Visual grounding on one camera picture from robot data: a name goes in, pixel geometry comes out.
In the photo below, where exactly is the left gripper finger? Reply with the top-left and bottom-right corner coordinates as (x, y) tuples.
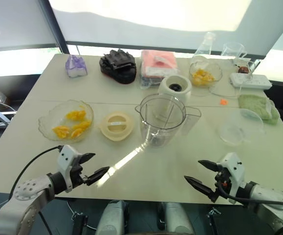
(86, 166), (110, 186)
(79, 152), (96, 165)

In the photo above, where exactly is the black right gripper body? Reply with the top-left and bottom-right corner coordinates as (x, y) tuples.
(211, 168), (232, 204)

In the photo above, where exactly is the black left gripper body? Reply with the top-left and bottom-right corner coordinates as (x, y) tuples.
(69, 156), (93, 189)

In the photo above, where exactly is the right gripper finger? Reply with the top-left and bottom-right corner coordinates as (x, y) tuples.
(184, 175), (217, 197)
(197, 160), (220, 173)

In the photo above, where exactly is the cream blender lid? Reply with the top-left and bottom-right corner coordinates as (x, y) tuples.
(98, 111), (135, 142)

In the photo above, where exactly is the clear blender jar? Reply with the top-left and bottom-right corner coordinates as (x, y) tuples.
(134, 94), (202, 147)

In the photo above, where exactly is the glass bowl with fruit pile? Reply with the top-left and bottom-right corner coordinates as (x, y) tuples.
(189, 61), (223, 89)

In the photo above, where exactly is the silver robot right leg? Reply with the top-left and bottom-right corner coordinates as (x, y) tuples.
(159, 202), (196, 235)

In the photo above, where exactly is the silver robot leg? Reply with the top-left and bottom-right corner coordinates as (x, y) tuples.
(98, 200), (130, 235)
(159, 202), (196, 235)

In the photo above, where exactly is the silver robot left leg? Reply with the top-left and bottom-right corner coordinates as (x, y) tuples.
(98, 200), (130, 235)

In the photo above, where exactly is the empty clear glass bowl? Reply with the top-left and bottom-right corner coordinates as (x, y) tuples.
(218, 108), (265, 147)

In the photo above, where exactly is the wavy glass bowl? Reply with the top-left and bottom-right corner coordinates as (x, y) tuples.
(38, 99), (94, 143)

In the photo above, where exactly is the green cloth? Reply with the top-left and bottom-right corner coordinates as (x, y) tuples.
(238, 94), (280, 125)

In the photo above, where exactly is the white blender base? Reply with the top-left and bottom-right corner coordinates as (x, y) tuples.
(157, 75), (193, 106)

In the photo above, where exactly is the purple and white bag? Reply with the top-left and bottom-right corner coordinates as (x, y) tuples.
(65, 54), (88, 78)

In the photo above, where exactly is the white power strip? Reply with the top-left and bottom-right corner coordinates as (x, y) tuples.
(230, 72), (273, 89)

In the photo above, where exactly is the black glove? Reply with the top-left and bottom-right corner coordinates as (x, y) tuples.
(99, 48), (137, 85)

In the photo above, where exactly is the small clear glass cup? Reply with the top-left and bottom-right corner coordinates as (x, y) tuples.
(234, 57), (262, 74)

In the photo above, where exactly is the pink plastic package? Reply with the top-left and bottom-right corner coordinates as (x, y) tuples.
(139, 49), (178, 90)

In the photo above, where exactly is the clear glass beaker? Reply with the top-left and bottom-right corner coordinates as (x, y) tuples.
(220, 42), (248, 65)

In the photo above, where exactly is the conical glass flask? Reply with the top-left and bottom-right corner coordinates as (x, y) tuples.
(191, 31), (217, 66)

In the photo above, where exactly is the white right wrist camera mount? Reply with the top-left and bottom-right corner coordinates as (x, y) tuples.
(217, 152), (246, 204)

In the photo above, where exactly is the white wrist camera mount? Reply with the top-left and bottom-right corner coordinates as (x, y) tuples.
(57, 144), (84, 193)
(217, 152), (246, 204)

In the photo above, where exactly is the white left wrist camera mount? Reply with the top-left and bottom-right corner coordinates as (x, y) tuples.
(57, 144), (84, 193)

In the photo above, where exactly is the black metal table bracket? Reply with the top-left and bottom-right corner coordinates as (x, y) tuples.
(206, 207), (222, 218)
(72, 212), (88, 235)

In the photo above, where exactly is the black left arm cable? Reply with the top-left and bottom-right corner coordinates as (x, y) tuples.
(9, 145), (64, 200)

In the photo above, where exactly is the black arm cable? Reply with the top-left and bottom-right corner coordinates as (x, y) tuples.
(9, 145), (64, 200)
(217, 182), (283, 208)

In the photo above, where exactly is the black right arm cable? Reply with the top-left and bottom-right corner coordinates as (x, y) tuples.
(217, 182), (283, 208)

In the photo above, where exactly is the thin white cord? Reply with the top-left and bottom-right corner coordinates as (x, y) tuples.
(208, 84), (242, 98)

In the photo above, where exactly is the dark window frame post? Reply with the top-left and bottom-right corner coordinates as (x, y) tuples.
(42, 0), (70, 53)

